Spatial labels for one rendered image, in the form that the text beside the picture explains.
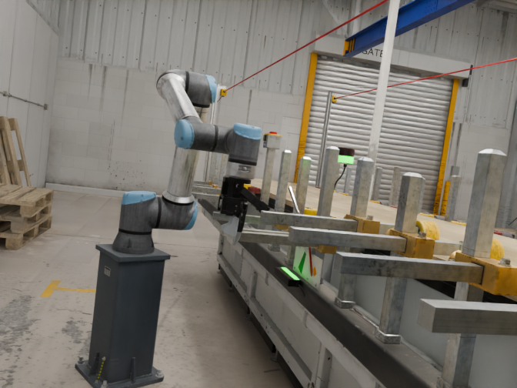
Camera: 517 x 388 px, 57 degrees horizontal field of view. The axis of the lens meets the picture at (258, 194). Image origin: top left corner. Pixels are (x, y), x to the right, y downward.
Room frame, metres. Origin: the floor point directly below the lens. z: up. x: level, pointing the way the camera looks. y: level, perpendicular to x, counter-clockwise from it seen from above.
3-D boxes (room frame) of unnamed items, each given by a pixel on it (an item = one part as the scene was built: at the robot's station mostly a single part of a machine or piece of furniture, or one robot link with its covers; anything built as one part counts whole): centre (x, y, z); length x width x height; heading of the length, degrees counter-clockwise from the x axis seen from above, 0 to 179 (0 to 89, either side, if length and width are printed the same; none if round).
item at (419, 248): (1.12, -0.36, 0.95); 0.13 x 0.06 x 0.05; 15
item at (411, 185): (1.14, -0.36, 0.87); 0.03 x 0.03 x 0.48; 15
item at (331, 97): (4.63, -0.58, 1.25); 0.15 x 0.08 x 1.10; 15
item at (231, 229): (1.49, 0.07, 0.86); 0.06 x 0.03 x 0.09; 104
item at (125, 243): (2.20, 0.54, 0.65); 0.19 x 0.19 x 0.10
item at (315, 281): (1.65, -0.20, 0.75); 0.26 x 0.01 x 0.10; 15
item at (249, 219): (2.05, -0.03, 0.83); 0.43 x 0.03 x 0.04; 105
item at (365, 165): (1.38, -0.29, 0.90); 0.03 x 0.03 x 0.48; 15
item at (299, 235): (1.09, -0.32, 0.95); 0.50 x 0.04 x 0.04; 105
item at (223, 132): (1.61, 0.12, 1.14); 0.12 x 0.12 x 0.09; 23
